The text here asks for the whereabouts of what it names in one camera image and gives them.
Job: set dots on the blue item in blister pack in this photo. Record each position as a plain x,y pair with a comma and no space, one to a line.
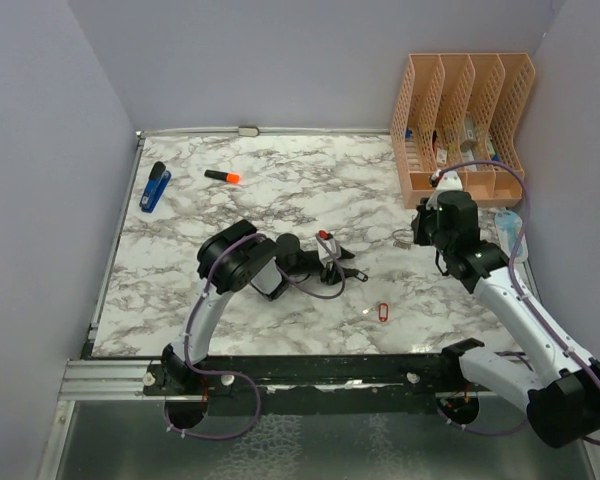
508,226

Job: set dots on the orange plastic file organizer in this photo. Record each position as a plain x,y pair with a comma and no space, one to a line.
463,110

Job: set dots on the black key fob key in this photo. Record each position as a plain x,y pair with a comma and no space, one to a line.
356,274

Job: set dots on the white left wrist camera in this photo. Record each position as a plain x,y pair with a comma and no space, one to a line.
328,247

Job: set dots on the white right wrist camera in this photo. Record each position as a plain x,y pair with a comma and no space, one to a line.
446,181

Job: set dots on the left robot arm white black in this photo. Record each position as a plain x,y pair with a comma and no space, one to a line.
241,256

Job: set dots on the blue black stapler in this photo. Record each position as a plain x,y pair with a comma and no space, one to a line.
157,182

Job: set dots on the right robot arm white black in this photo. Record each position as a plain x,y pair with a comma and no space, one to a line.
560,393

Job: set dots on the silver keyring with clips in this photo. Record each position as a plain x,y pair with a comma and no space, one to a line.
403,238

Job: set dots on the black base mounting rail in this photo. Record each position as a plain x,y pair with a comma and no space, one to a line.
311,385

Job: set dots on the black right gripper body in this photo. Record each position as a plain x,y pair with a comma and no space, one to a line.
427,231

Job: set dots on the black orange highlighter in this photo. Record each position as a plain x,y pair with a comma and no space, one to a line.
228,177

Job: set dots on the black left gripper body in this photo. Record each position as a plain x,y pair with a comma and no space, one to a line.
306,265

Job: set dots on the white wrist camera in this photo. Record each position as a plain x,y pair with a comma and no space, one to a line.
446,181
328,247

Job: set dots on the white clip on back edge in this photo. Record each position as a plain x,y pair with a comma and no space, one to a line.
248,131

